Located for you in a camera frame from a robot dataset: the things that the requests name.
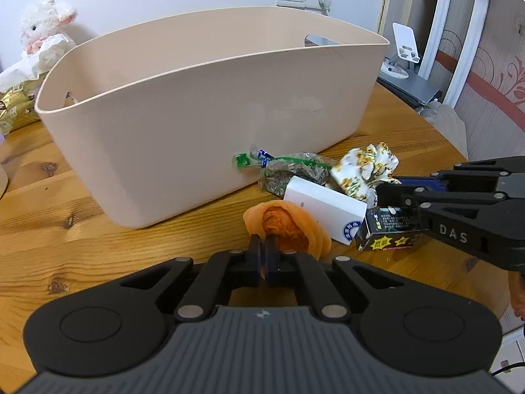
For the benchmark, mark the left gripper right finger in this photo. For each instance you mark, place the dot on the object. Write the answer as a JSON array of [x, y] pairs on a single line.
[[275, 265]]

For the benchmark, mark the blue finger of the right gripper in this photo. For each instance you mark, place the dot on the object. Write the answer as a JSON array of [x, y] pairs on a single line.
[[428, 182], [399, 196]]

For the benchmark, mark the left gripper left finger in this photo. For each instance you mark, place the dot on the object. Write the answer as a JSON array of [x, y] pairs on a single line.
[[254, 256]]

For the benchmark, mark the black small carton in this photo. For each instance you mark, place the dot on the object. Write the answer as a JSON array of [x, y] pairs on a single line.
[[388, 228]]

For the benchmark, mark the orange plush toy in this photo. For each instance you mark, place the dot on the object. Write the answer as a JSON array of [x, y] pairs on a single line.
[[293, 227]]

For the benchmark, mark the floral fabric scrunchie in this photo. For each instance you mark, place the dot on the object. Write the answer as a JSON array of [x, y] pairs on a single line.
[[361, 170]]

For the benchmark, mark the white small box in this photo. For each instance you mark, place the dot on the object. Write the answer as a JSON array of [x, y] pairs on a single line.
[[339, 214]]

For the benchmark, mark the green clear snack bag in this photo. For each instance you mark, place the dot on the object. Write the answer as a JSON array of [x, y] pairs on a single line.
[[275, 173]]

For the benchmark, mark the right human hand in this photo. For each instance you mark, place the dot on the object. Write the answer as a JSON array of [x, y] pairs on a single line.
[[516, 283]]

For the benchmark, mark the beige crumpled cloth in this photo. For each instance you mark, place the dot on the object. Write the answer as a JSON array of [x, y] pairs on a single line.
[[445, 120]]

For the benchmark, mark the grey laptop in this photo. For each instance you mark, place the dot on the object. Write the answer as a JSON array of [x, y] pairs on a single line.
[[414, 90]]

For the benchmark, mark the white phone stand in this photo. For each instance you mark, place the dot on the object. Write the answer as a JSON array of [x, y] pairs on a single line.
[[405, 50]]

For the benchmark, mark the beige plastic storage bin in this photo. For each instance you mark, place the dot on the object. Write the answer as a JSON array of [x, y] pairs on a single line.
[[150, 117]]

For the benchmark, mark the white framed wardrobe door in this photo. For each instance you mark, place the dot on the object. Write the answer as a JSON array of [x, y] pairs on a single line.
[[455, 34]]

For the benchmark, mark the gold tissue pack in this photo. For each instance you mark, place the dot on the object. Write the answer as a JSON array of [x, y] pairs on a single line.
[[18, 106]]

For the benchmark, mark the white tissue paper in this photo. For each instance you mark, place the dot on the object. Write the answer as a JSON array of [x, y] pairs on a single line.
[[30, 67]]

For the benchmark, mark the white plush lamb toy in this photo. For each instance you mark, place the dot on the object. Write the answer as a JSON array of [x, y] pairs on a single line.
[[42, 19]]

